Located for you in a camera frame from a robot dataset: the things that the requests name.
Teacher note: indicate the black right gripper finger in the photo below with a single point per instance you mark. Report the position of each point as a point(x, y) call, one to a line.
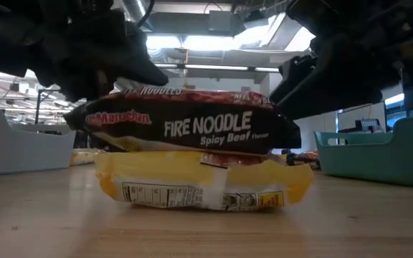
point(298, 70)
point(328, 93)

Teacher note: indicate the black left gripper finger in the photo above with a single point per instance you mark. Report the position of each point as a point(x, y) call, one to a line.
point(142, 64)
point(84, 86)

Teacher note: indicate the black fire noodle packet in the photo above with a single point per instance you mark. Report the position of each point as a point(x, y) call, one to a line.
point(192, 125)

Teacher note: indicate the teal plastic bin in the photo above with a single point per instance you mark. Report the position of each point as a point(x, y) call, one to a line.
point(378, 157)

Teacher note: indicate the grey plastic bin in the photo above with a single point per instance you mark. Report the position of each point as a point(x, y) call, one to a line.
point(13, 150)

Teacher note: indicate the yellow creamy chicken ramen packet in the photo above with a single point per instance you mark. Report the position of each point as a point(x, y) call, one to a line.
point(163, 172)

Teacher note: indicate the white board panel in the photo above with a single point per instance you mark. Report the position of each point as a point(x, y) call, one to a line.
point(360, 116)

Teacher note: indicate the small grey desk device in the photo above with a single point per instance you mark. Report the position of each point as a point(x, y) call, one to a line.
point(368, 125)

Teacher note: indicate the long white light bar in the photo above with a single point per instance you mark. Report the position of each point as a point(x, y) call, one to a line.
point(213, 67)

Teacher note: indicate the grey ceiling box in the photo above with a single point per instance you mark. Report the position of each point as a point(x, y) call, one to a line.
point(221, 21)

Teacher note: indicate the black metal frame stand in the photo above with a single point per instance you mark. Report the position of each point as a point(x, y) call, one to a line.
point(37, 107)

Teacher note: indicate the grey wall box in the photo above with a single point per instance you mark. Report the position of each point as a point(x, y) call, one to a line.
point(245, 88)

